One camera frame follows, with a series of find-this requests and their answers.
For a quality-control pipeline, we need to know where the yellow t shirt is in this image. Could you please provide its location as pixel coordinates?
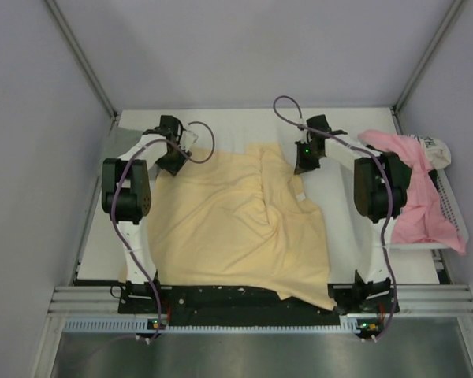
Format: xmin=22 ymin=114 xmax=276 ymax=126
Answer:
xmin=117 ymin=142 xmax=337 ymax=314

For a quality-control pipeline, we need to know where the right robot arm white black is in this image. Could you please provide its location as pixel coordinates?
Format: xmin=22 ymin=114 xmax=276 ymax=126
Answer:
xmin=294 ymin=115 xmax=412 ymax=312

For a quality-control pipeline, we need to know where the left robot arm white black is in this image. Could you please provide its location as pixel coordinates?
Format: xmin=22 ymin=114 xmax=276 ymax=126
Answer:
xmin=101 ymin=115 xmax=197 ymax=284

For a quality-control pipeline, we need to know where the folded grey t shirt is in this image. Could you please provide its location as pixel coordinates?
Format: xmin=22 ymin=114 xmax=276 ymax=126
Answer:
xmin=102 ymin=127 xmax=143 ymax=161

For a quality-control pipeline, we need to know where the white printed t shirt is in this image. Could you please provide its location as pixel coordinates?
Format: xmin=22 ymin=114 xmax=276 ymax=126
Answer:
xmin=410 ymin=135 xmax=452 ymax=170

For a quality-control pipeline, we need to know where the white laundry basket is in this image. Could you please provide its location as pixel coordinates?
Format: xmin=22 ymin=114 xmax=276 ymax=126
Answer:
xmin=387 ymin=169 xmax=469 ymax=250

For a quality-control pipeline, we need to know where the pink t shirt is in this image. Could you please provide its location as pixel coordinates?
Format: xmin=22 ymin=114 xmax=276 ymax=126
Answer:
xmin=358 ymin=130 xmax=467 ymax=255

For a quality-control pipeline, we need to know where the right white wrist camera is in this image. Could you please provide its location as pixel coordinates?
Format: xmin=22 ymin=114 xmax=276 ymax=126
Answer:
xmin=297 ymin=117 xmax=310 ymax=143

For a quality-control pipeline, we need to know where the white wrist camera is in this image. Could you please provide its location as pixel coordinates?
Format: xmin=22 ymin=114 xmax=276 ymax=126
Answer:
xmin=297 ymin=117 xmax=310 ymax=143
xmin=179 ymin=128 xmax=199 ymax=152

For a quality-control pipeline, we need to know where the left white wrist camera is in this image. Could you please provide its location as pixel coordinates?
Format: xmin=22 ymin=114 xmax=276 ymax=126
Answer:
xmin=179 ymin=128 xmax=199 ymax=152

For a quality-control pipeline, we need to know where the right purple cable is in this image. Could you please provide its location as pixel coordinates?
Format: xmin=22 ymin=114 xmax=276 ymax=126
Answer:
xmin=272 ymin=94 xmax=399 ymax=339

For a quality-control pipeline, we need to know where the purple cable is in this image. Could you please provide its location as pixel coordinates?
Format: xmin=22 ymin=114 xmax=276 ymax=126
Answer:
xmin=272 ymin=94 xmax=399 ymax=339
xmin=102 ymin=120 xmax=216 ymax=339

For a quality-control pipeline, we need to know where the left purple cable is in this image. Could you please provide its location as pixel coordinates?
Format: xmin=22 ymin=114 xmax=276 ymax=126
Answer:
xmin=102 ymin=120 xmax=216 ymax=339

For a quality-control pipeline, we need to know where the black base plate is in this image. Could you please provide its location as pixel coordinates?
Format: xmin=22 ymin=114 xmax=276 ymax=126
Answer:
xmin=117 ymin=280 xmax=400 ymax=326

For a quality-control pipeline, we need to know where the aluminium front rail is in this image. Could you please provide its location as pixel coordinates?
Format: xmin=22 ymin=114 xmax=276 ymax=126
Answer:
xmin=47 ymin=284 xmax=473 ymax=317

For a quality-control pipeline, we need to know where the left aluminium corner post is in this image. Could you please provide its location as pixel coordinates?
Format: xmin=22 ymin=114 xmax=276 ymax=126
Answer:
xmin=43 ymin=0 xmax=117 ymax=119

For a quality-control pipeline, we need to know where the aluminium corner post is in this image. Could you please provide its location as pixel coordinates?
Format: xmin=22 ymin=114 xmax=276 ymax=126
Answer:
xmin=393 ymin=0 xmax=468 ymax=116
xmin=43 ymin=0 xmax=117 ymax=119

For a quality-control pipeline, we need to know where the white slotted cable duct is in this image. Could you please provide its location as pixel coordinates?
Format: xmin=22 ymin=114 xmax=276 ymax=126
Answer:
xmin=64 ymin=317 xmax=380 ymax=334

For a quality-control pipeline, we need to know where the right aluminium corner post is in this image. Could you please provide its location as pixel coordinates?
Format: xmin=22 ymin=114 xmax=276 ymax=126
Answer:
xmin=393 ymin=0 xmax=468 ymax=116

